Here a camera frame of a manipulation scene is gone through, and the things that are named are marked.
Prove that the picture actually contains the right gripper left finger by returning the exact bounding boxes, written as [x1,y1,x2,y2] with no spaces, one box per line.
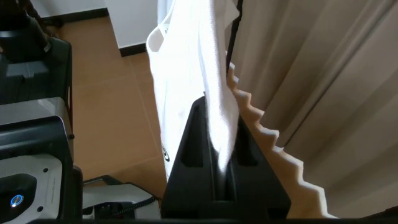
[160,95,224,219]

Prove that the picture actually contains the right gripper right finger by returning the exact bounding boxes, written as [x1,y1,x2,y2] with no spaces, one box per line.
[224,114,292,219]

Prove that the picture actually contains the white printed t-shirt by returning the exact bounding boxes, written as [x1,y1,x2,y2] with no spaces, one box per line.
[146,0,241,181]

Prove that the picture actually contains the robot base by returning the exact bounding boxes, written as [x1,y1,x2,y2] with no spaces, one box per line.
[0,37,162,220]

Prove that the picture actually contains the black clothes rack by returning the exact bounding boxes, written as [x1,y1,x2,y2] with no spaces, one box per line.
[225,0,244,68]

